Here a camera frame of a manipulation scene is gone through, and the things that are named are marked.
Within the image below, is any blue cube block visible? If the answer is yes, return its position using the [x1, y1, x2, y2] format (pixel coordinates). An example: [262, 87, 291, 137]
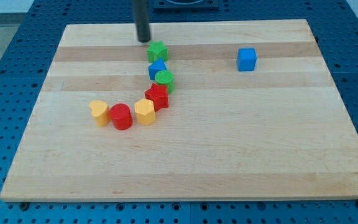
[236, 48, 257, 72]

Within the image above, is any yellow heart block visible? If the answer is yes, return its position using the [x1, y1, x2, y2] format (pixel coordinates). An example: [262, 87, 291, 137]
[89, 100, 110, 127]

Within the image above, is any green star block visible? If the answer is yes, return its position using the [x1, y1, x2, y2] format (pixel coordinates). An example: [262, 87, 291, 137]
[147, 41, 169, 63]

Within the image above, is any green cylinder block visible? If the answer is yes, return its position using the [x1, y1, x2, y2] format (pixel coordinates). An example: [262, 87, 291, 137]
[155, 70, 175, 95]

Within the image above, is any blue triangle block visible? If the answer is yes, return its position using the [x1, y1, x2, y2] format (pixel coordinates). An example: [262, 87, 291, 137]
[148, 58, 167, 80]

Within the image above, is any red cylinder block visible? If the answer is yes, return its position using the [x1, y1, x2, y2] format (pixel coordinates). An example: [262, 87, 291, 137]
[109, 103, 133, 130]

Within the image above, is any wooden board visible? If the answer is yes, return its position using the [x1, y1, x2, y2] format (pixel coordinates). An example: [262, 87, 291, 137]
[0, 19, 358, 202]

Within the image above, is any red star block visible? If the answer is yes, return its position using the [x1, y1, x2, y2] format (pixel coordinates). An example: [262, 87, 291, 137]
[144, 83, 169, 112]

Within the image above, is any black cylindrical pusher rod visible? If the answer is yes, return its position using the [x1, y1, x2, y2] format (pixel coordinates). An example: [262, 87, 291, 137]
[132, 0, 151, 43]

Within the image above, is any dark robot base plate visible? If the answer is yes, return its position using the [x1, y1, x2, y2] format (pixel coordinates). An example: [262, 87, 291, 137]
[150, 0, 219, 10]

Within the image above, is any yellow hexagon block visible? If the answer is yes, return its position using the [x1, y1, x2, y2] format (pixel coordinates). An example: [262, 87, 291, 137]
[134, 98, 156, 125]

